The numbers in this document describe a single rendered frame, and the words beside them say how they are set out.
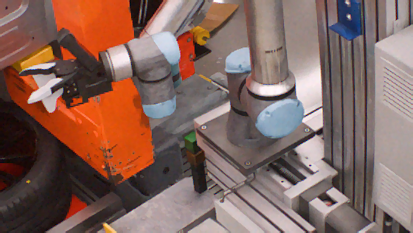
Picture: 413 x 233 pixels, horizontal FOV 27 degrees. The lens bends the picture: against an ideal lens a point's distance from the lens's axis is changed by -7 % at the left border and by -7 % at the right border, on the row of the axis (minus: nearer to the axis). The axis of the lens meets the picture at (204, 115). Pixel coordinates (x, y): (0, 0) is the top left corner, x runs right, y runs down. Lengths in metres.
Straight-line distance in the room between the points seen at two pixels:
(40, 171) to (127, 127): 0.38
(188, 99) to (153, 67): 1.57
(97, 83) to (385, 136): 0.65
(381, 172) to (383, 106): 0.19
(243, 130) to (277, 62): 0.30
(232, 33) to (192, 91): 0.81
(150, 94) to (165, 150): 1.05
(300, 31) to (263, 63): 2.24
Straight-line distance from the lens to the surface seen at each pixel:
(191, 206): 2.70
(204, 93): 3.53
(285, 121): 2.11
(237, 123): 2.29
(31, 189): 2.81
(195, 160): 2.64
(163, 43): 1.94
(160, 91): 1.98
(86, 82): 1.94
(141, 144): 2.70
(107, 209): 2.86
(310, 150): 2.42
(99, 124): 2.58
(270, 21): 1.98
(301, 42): 4.19
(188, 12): 2.05
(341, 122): 2.24
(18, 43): 2.94
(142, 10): 3.22
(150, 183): 3.05
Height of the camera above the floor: 2.27
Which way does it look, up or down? 37 degrees down
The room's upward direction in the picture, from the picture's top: 8 degrees counter-clockwise
